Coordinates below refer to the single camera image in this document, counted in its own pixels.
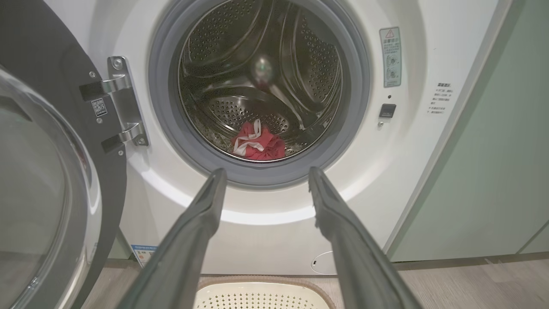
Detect cream perforated laundry basket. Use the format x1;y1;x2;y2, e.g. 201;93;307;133
193;276;338;309

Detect white front-load washing machine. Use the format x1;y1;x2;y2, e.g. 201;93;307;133
43;0;513;276

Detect grey warning sticker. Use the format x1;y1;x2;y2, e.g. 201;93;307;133
380;27;402;88

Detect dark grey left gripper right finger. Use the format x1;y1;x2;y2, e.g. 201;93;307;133
308;167;425;309

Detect pale green cabinet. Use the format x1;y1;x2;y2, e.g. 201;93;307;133
386;0;549;263
517;221;549;255

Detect small printed text label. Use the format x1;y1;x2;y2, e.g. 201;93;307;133
427;82;455;116

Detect blue white energy label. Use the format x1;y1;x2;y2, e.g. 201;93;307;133
131;245;158;268

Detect silver metal door hinge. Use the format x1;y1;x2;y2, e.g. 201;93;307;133
78;56;150;154

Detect oval white filter cover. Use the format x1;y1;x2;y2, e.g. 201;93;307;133
311;251;338;276

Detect red and white jersey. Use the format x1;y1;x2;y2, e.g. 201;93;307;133
232;119;287;162

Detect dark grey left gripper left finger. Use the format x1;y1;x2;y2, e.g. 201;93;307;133
116;168;228;309

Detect round black glass washer door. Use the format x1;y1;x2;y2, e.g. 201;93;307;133
0;0;128;309

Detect grey rubber door gasket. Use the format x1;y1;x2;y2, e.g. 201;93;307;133
148;0;372;190

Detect steel perforated washer drum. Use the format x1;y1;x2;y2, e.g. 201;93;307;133
177;0;344;164

